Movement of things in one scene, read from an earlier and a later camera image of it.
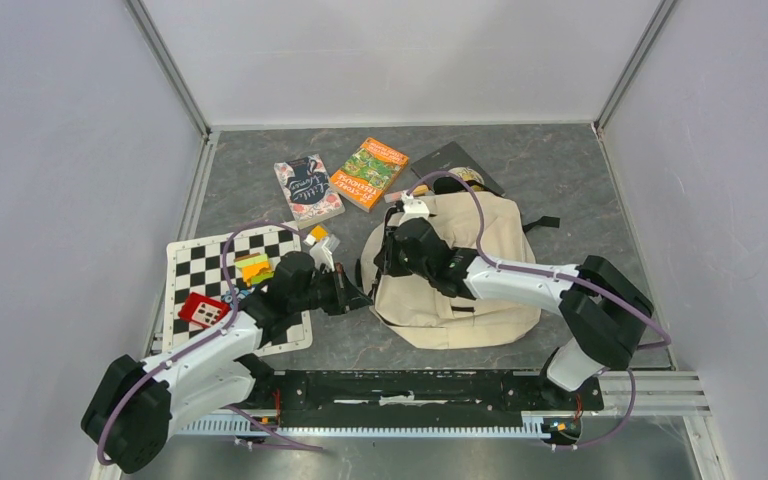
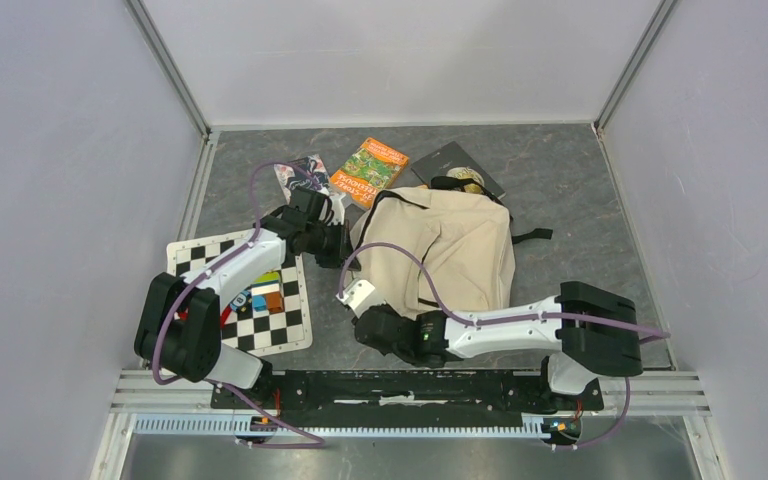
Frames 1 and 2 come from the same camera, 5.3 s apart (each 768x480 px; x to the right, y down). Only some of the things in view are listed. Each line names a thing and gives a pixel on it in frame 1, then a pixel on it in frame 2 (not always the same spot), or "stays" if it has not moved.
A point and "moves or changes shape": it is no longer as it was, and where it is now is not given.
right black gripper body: [397, 264] -> [387, 309]
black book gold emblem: [453, 158] stays
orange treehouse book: [366, 176] stays
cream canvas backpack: [412, 312] moves or changes shape
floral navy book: [309, 189] stays
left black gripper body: [329, 291] -> [327, 243]
